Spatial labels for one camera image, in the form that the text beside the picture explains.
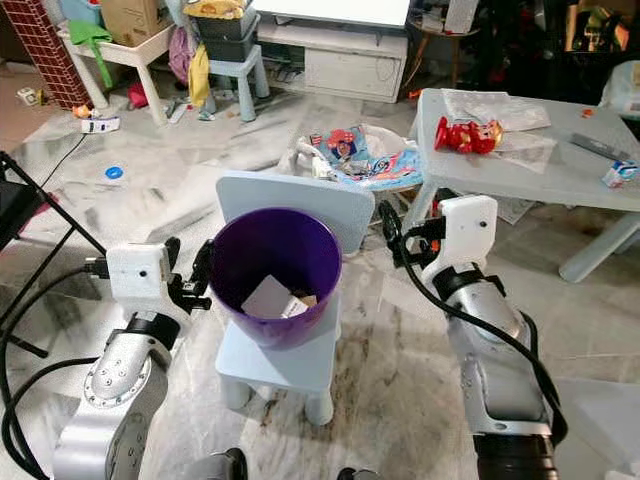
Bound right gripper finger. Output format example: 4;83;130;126
377;199;409;264

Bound white paper sheet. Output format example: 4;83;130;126
239;274;309;322

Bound tan cardboard piece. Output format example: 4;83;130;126
290;292;321;313

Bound cartoon print blue mat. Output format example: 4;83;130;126
294;124;427;194

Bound purple plastic bucket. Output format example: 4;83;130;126
209;206;344;350

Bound red toy figure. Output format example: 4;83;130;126
434;115;505;157

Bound light blue child chair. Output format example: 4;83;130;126
215;169;377;428

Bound small white plastic table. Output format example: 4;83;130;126
400;87;640;285

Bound white power strip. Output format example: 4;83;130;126
79;115;122;136

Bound clear plastic sheet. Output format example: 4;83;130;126
440;88;557;134

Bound black folding chair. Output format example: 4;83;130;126
0;150;107;358

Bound red plastic item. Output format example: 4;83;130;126
126;81;152;110

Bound white television cabinet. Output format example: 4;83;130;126
252;22;407;104

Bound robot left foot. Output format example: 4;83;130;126
186;447;249;480

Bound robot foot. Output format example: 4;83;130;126
336;466;383;480
186;447;249;480

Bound yellow cloth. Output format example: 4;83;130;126
186;44;213;107

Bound light blue stool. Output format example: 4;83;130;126
196;44;269;124

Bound grey remote control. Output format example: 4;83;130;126
569;132;627;165

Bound pink cloth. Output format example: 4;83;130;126
168;27;195;84

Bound white side table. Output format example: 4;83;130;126
60;20;181;127

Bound small printed box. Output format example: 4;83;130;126
16;87;44;109

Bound small drink carton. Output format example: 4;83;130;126
601;159;640;190

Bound black storage basket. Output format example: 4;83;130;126
192;8;261;65

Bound bright television screen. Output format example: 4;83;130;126
249;0;414;29

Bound brown cardboard box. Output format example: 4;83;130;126
99;0;171;50

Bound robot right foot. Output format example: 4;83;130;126
336;466;383;480

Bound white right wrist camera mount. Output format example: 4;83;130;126
421;195;500;287

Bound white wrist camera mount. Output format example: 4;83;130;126
421;195;500;287
105;242;174;320

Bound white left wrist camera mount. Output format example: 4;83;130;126
105;242;174;320

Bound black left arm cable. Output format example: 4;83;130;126
0;258;111;480

